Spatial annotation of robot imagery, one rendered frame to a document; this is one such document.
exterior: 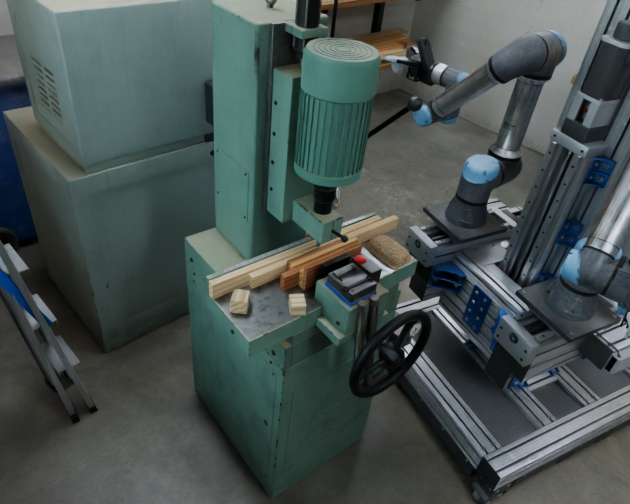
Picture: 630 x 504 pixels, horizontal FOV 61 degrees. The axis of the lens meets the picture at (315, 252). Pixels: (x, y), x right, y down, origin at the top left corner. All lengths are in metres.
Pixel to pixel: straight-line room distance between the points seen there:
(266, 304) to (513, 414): 1.20
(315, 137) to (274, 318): 0.46
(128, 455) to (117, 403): 0.25
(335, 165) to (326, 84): 0.20
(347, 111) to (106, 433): 1.58
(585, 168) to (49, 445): 2.07
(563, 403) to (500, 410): 0.27
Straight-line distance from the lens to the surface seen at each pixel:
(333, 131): 1.25
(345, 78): 1.20
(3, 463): 2.33
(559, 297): 1.74
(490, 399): 2.26
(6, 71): 2.74
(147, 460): 2.20
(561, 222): 1.86
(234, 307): 1.36
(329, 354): 1.60
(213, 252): 1.72
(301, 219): 1.49
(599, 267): 1.40
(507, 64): 1.80
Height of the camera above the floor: 1.87
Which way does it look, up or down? 38 degrees down
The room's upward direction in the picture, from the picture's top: 7 degrees clockwise
